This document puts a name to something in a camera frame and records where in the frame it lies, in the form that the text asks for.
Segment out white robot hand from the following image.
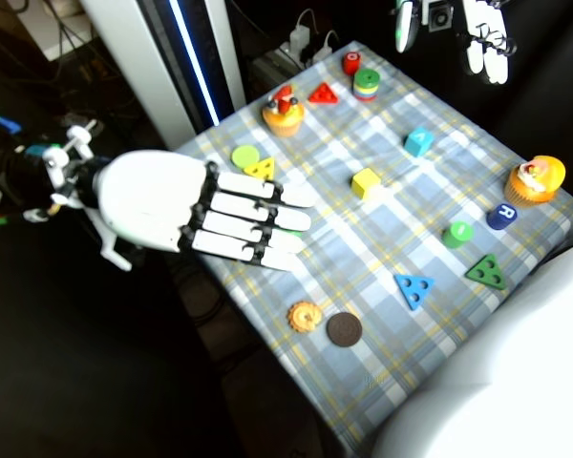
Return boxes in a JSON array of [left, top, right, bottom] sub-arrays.
[[393, 0, 518, 87], [88, 150, 317, 273]]

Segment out light blue letter cube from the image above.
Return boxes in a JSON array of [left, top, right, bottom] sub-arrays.
[[403, 126, 435, 158]]

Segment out green toy sandwich cookie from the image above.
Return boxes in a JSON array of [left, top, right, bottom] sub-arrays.
[[230, 144, 261, 170]]

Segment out yellow triangle block with holes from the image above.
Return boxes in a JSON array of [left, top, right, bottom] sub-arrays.
[[242, 156, 277, 182]]

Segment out white pillar with blue light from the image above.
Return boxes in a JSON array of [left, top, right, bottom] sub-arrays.
[[78, 0, 247, 152]]

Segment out red wooden cylinder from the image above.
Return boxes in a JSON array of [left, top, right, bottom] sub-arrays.
[[341, 51, 363, 76]]

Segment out toy strawberry cupcake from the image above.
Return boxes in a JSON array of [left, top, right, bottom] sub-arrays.
[[261, 84, 307, 138]]

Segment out toy orange cream cupcake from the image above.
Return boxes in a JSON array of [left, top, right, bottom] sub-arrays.
[[503, 155, 567, 209]]

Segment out red triangle block with holes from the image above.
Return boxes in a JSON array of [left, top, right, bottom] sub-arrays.
[[308, 81, 340, 106]]

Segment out white power strip with plugs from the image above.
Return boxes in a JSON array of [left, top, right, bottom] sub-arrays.
[[279, 8, 341, 69]]

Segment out dark blue R cylinder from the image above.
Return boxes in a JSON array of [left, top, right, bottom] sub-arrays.
[[486, 202, 519, 232]]

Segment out yellow wooden cube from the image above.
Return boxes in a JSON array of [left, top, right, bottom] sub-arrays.
[[351, 167, 383, 200]]

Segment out yellow toy flower biscuit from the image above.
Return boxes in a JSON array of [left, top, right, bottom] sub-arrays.
[[286, 301, 324, 333]]

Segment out green wooden cylinder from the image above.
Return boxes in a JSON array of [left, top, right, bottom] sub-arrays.
[[441, 221, 475, 250]]

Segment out blue plaid tablecloth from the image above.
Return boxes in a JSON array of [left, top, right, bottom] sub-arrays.
[[174, 40, 573, 458]]

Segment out brown toy sandwich cookie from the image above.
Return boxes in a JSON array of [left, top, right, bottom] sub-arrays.
[[326, 311, 364, 347]]

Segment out green triangle block with holes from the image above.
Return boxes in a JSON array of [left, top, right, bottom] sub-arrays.
[[464, 253, 508, 291]]

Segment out blue triangle block with holes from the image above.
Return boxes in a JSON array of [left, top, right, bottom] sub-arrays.
[[393, 273, 436, 312]]

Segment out white robot body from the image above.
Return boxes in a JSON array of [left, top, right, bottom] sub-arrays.
[[370, 233, 573, 458]]

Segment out colourful ring stack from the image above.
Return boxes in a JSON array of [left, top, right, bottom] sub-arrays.
[[351, 68, 380, 102]]

